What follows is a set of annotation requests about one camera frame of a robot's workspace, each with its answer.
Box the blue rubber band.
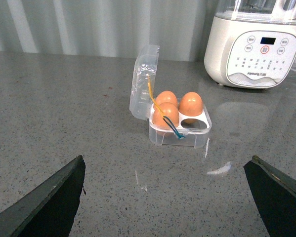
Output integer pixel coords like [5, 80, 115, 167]
[163, 116, 185, 139]

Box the brown egg back left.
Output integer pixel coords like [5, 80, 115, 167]
[155, 90, 178, 107]

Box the yellow rubber band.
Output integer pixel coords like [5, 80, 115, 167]
[147, 76, 165, 117]

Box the white soy milk maker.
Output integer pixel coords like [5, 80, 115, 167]
[204, 0, 296, 89]

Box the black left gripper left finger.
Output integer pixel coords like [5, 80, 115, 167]
[0, 155, 85, 237]

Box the brown egg front left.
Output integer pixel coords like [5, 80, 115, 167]
[152, 102, 179, 129]

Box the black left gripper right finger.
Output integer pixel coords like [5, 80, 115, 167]
[244, 156, 296, 237]

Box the brown egg back right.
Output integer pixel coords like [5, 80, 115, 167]
[178, 92, 203, 117]

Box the brown egg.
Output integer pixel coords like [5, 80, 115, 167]
[152, 102, 179, 129]
[155, 90, 178, 107]
[178, 92, 203, 117]

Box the clear plastic egg box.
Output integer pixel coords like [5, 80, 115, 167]
[129, 44, 212, 148]

